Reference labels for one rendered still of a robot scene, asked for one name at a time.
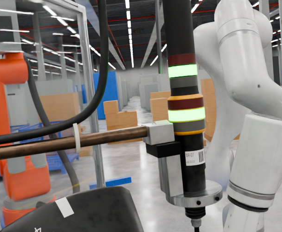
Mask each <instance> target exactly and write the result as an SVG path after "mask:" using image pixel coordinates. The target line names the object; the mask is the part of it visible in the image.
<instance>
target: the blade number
mask: <svg viewBox="0 0 282 232"><path fill-rule="evenodd" d="M28 229H29V231H30V232H48V231H47V229H46V228H45V226H44V224H43V223H42V221H39V222H38V223H36V224H34V225H33V226H31V227H29V228H28Z"/></svg>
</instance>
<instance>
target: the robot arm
mask: <svg viewBox="0 0 282 232"><path fill-rule="evenodd" d="M214 20H215V21H214V22H210V23H205V24H202V25H200V26H198V27H197V28H196V29H195V30H194V31H193V32H194V47H195V55H196V62H197V63H198V64H199V65H200V66H201V67H202V68H203V69H204V70H205V71H206V72H207V73H208V74H209V76H210V77H211V78H212V81H213V84H214V89H215V99H216V114H217V116H216V126H215V131H214V135H213V138H212V140H211V143H210V145H209V147H208V149H207V152H206V154H205V162H206V168H205V176H206V180H210V181H214V182H217V183H219V184H220V185H221V186H222V191H226V192H227V194H228V196H227V198H228V200H229V201H230V202H231V203H229V204H227V205H226V206H225V207H224V209H223V212H222V219H223V232H264V212H267V211H268V209H269V207H271V206H272V204H273V201H274V197H275V194H276V191H277V190H278V188H279V187H280V185H281V183H282V87H280V86H279V85H278V84H276V83H275V82H274V81H273V80H272V79H271V78H270V77H269V75H268V72H267V68H266V63H265V58H264V53H263V49H264V48H266V47H267V46H268V45H269V44H270V43H271V40H272V36H273V30H272V25H271V23H270V21H269V20H268V18H267V17H266V16H265V15H264V14H262V13H261V12H259V11H257V10H255V9H253V7H252V5H251V3H250V2H249V0H221V1H220V2H219V4H218V6H217V7H216V10H215V15H214ZM252 111H254V112H255V113H251V112H252ZM239 134H240V137H239V142H238V146H237V149H236V150H234V151H230V150H229V145H230V143H231V142H232V140H233V139H234V138H235V137H237V136H238V135H239Z"/></svg>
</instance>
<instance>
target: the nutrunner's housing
mask: <svg viewBox="0 0 282 232"><path fill-rule="evenodd" d="M174 138H175V141H179V142H181V150H182V154H180V160H181V170H182V184H183V191H185V192H198V191H202V190H204V189H206V176H205V168H206V162H205V151H204V140H203V133H198V134H191V135H174ZM185 215H186V216H187V217H188V218H190V219H200V218H202V217H204V216H205V215H206V207H205V206H204V207H196V208H186V207H185Z"/></svg>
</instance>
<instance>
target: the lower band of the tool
mask: <svg viewBox="0 0 282 232"><path fill-rule="evenodd" d="M200 97H203V95H201V94H193V95H184V96H170V97H169V98H168V99H167V100H180V99H193V98H200ZM201 108H204V107H200V108H194V109H185V110H195V109H201ZM168 111H183V110H168ZM202 119H205V117H204V118H201V119H196V120H188V121H170V122H190V121H197V120H202ZM205 130H206V128H205V129H202V130H197V131H190V132H174V135H191V134H198V133H202V132H204V131H205Z"/></svg>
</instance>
